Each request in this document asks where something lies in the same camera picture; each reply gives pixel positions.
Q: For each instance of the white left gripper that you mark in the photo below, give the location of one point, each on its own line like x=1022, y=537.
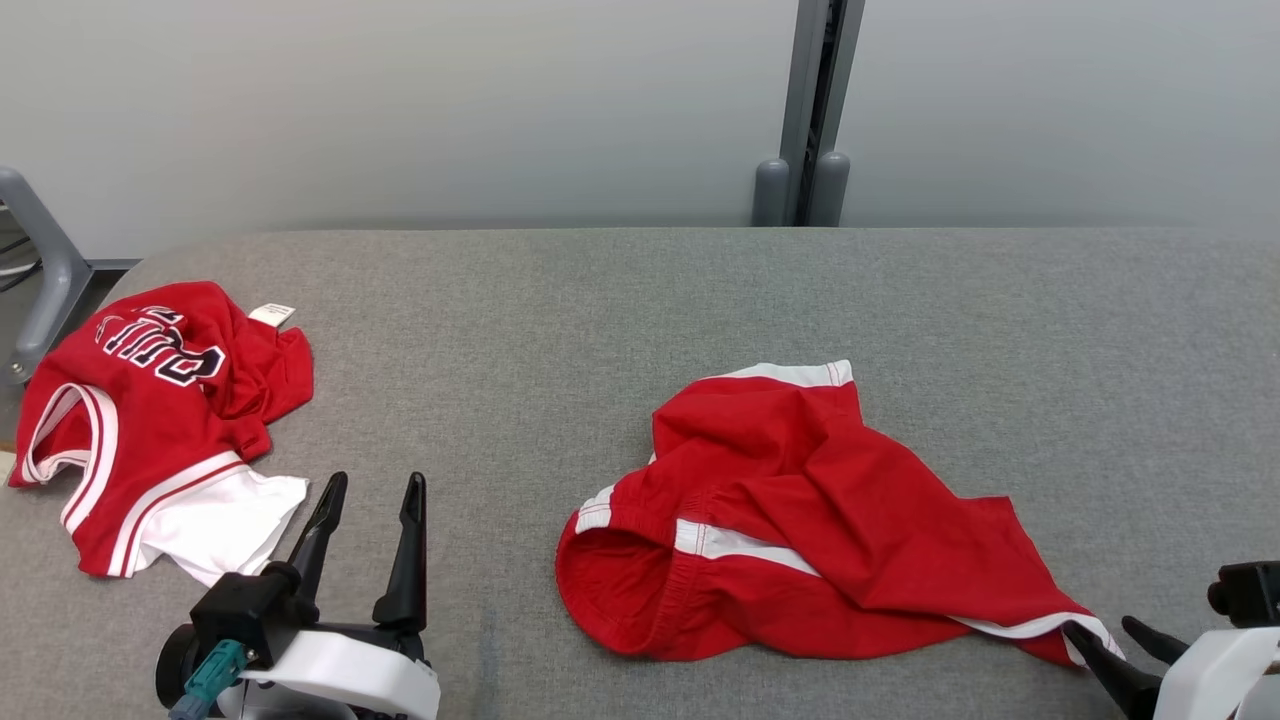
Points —
x=340, y=670

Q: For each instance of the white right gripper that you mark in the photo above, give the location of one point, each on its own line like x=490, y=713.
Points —
x=1220, y=675

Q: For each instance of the red Bulls basketball jersey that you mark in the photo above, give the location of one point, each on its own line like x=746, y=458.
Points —
x=150, y=440

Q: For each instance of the red shorts with white stripes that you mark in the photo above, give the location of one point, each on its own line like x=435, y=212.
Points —
x=800, y=500

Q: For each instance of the grey partition support leg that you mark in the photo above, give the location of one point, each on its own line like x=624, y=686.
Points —
x=55, y=280

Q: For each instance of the grey partition foot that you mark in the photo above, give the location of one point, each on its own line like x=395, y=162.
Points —
x=770, y=195
x=830, y=190

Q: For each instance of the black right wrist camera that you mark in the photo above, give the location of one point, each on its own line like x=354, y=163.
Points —
x=1250, y=595

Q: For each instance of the grey metal partition post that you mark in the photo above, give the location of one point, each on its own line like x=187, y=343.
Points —
x=805, y=80

